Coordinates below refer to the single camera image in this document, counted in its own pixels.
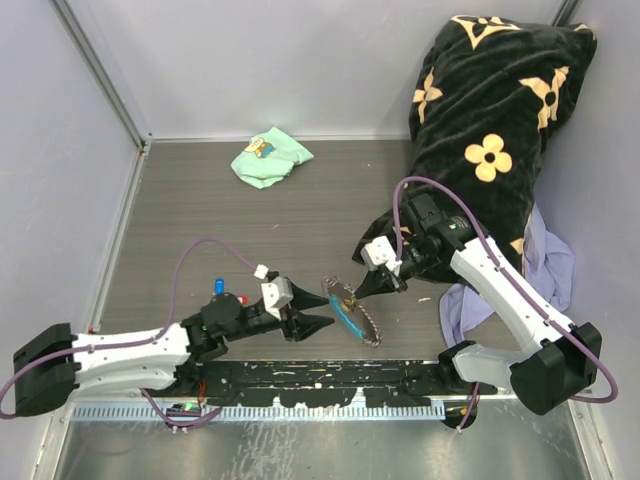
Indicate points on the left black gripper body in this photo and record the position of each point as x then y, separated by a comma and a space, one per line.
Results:
288, 315

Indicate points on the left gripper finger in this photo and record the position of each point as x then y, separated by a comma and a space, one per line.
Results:
304, 300
308, 325

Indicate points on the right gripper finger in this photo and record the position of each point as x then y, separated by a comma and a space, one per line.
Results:
385, 290
371, 284

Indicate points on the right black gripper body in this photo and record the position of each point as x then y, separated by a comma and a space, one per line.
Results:
399, 284

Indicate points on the blue handled key ring organizer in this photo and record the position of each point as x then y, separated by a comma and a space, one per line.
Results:
357, 320

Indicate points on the key with blue tag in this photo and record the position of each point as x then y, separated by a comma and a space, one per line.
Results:
219, 286

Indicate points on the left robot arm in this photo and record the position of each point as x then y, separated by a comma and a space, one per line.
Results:
58, 362

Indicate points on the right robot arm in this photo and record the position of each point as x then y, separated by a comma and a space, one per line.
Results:
556, 359

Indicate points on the mint green cloth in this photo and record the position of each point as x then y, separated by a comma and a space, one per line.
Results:
269, 158

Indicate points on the lavender cloth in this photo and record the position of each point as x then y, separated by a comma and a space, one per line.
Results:
548, 265

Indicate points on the black floral blanket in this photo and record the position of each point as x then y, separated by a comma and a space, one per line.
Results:
490, 94

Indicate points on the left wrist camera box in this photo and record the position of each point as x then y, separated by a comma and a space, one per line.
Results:
277, 295

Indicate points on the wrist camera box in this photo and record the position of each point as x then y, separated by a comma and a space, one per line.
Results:
379, 253
277, 295

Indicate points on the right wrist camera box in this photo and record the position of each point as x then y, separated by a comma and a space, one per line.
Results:
379, 253

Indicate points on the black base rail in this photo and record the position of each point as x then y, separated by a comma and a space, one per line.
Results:
393, 383

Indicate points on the aluminium corner post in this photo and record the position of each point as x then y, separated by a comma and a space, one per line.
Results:
82, 26

